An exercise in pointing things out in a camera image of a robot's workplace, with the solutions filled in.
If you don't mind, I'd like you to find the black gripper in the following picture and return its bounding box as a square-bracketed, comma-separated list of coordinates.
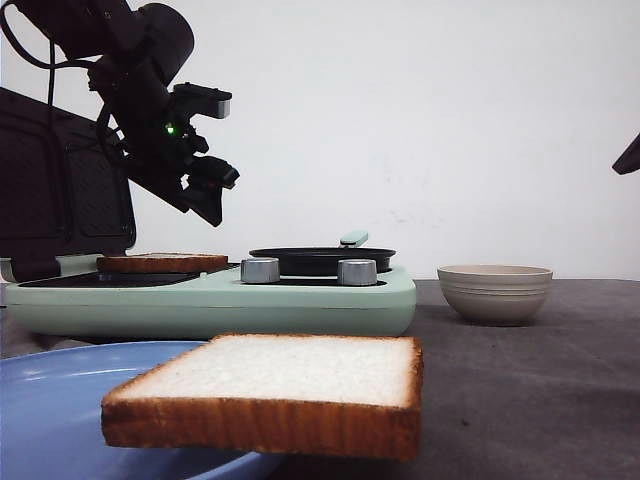
[88, 55, 239, 227]

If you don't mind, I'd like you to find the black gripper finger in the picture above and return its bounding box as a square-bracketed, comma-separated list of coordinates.
[612, 134, 640, 175]

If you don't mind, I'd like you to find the bread slice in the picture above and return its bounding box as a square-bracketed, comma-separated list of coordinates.
[101, 334, 423, 460]
[96, 253, 229, 274]

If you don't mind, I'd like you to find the breakfast maker lid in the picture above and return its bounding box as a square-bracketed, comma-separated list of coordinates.
[1, 89, 136, 282]

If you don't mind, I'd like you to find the beige ribbed bowl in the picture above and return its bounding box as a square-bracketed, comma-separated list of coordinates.
[437, 264, 553, 326]

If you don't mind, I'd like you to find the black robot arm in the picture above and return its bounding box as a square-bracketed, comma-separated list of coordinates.
[1, 1, 239, 226]

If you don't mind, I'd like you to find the mint green breakfast maker base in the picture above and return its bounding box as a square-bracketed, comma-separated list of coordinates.
[5, 263, 416, 339]

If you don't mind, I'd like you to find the left silver knob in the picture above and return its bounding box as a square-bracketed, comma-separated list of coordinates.
[240, 257, 280, 285]

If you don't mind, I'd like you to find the silver knob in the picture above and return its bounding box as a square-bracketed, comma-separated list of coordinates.
[337, 259, 377, 287]
[240, 257, 280, 285]

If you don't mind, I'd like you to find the black frying pan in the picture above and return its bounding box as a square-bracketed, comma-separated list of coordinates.
[249, 230, 396, 277]

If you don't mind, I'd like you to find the right silver knob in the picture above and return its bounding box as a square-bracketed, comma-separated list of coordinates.
[337, 259, 377, 287]

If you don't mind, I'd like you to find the blue plate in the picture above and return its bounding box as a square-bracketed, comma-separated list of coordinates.
[1, 341, 283, 479]

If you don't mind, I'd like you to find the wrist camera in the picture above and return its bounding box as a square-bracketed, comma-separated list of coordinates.
[171, 82, 232, 119]

